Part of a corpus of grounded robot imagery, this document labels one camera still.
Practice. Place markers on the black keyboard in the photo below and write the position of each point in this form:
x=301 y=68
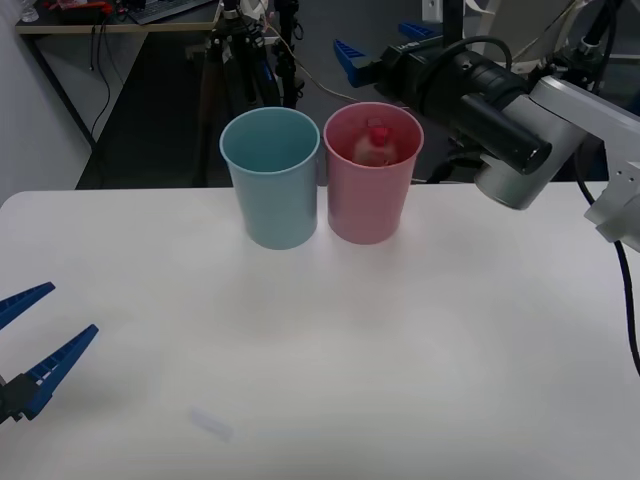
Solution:
x=165 y=10

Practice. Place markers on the pink plastic bin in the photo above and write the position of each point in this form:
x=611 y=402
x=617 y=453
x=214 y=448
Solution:
x=365 y=210

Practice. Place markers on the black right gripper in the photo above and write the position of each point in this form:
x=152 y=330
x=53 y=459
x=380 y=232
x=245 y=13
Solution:
x=405 y=70

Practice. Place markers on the black tripod with blue stickers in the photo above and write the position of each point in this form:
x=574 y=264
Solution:
x=597 y=27

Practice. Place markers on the pale blue plastic bin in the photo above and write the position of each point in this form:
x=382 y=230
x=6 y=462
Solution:
x=275 y=200

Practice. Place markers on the clear bottle with red cap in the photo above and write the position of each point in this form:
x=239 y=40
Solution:
x=374 y=150

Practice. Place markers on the black camera tripod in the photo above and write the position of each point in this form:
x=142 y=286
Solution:
x=240 y=60

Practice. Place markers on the desk with wooden edge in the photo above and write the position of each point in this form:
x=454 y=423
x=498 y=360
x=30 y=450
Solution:
x=75 y=24

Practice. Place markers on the red tool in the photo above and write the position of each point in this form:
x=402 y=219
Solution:
x=75 y=7

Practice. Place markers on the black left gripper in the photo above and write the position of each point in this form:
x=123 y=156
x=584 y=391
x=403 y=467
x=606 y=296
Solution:
x=4 y=402

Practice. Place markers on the silver and black right arm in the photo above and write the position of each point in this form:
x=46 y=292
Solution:
x=500 y=100

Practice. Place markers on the white office chair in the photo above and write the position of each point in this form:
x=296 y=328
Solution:
x=535 y=30

